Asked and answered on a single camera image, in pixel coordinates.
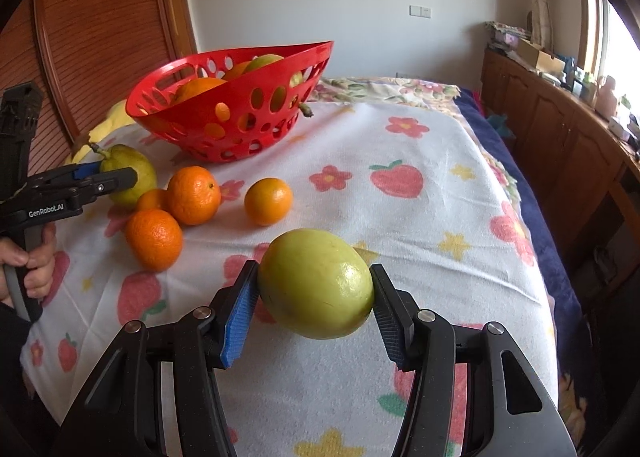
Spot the person left hand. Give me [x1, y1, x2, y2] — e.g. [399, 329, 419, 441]
[0, 223, 56, 300]

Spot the mandarin orange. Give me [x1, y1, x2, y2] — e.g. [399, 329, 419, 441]
[124, 209, 183, 273]
[166, 166, 221, 226]

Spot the white floral fruit towel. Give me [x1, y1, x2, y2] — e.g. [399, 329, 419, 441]
[21, 102, 558, 456]

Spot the green pear with stem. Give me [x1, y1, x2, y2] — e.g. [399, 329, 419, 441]
[88, 142, 157, 210]

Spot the yellow-green apple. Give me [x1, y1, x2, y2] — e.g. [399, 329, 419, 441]
[257, 229, 374, 340]

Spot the yellow pear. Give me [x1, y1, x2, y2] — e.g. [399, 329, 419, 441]
[298, 102, 314, 118]

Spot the small mandarin hidden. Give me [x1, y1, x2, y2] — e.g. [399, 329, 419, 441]
[134, 188, 168, 211]

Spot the red perforated plastic basket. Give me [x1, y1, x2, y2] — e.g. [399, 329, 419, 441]
[126, 40, 334, 162]

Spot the mandarin orange upper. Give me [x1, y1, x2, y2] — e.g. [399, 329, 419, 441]
[166, 166, 221, 226]

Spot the floral bed quilt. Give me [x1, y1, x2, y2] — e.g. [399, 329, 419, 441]
[309, 77, 461, 108]

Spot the blue bed sheet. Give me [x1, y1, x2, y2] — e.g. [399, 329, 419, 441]
[454, 88, 590, 379]

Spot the large orange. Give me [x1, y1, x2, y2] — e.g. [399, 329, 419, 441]
[172, 77, 226, 104]
[222, 61, 250, 81]

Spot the mandarin orange front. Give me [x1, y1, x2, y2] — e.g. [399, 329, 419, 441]
[124, 209, 183, 273]

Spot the cardboard box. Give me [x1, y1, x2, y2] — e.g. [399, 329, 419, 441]
[515, 39, 565, 76]

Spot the white wall switch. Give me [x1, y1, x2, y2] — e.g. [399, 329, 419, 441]
[409, 6, 432, 18]

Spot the wooden sideboard cabinet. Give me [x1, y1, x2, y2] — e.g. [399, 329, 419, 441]
[480, 48, 639, 289]

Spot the yellow Pikachu plush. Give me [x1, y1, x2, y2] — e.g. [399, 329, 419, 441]
[63, 100, 134, 165]

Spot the small mandarin separate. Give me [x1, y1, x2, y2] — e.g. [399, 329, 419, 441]
[244, 178, 293, 226]

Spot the wooden wardrobe door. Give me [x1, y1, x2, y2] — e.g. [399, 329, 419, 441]
[1, 0, 196, 173]

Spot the window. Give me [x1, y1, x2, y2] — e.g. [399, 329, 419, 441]
[578, 0, 639, 112]

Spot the pink kettle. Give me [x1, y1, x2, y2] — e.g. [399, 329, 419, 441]
[594, 75, 617, 120]

